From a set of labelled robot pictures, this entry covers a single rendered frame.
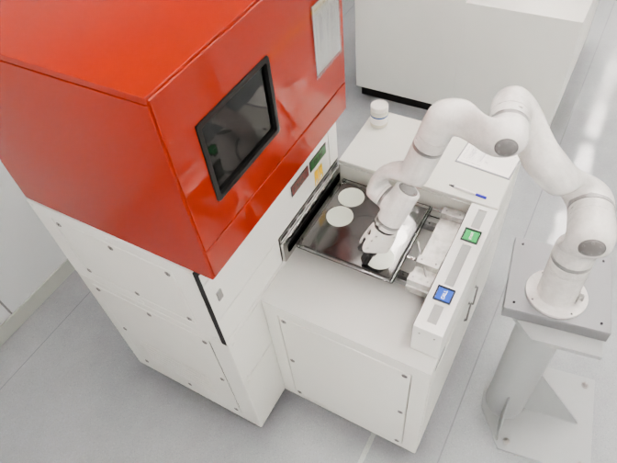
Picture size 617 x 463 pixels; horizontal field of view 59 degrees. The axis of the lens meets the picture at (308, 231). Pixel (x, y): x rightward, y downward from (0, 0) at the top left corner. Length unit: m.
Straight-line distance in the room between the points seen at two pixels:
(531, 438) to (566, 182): 1.38
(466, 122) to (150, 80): 0.75
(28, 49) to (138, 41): 0.24
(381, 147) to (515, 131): 0.90
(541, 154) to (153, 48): 0.95
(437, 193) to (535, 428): 1.16
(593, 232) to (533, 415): 1.27
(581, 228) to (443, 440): 1.30
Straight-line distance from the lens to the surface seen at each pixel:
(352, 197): 2.07
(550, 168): 1.50
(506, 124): 1.37
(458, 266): 1.82
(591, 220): 1.59
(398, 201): 1.65
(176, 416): 2.71
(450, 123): 1.43
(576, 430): 2.70
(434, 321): 1.69
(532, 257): 2.02
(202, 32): 1.24
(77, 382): 2.98
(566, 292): 1.84
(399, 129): 2.26
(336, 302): 1.88
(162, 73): 1.14
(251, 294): 1.83
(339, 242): 1.93
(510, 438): 2.61
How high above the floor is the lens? 2.40
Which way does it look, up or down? 50 degrees down
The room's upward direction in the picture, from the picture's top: 7 degrees counter-clockwise
